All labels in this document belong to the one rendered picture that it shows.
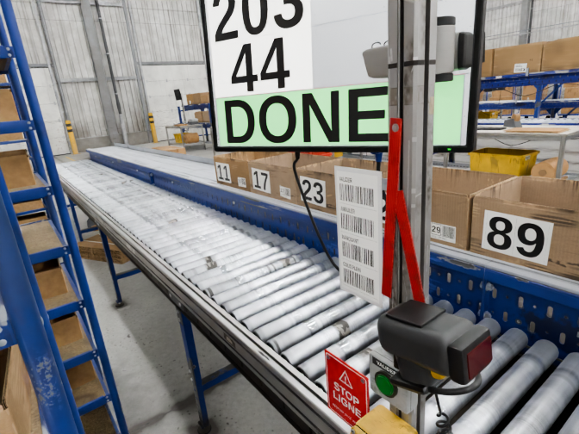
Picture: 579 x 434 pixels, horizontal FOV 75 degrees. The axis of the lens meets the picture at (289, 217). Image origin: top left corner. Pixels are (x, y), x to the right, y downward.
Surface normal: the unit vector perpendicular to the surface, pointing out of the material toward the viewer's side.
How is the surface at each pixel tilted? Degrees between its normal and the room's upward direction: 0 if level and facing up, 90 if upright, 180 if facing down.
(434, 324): 8
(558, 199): 90
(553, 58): 90
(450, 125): 86
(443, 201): 90
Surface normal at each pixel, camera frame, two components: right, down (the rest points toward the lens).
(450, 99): -0.55, 0.23
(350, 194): -0.80, 0.25
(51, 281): 0.58, 0.20
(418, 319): -0.17, -0.97
